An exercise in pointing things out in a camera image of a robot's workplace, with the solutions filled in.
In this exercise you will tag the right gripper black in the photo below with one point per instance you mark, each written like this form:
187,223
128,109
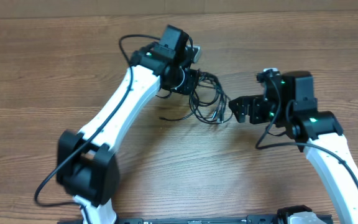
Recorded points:
254,102

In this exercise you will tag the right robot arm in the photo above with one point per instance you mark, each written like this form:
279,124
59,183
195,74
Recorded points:
288,101

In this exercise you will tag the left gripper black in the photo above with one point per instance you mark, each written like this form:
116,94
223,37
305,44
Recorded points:
193,75

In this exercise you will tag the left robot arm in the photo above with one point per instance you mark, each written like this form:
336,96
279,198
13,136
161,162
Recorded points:
86,161

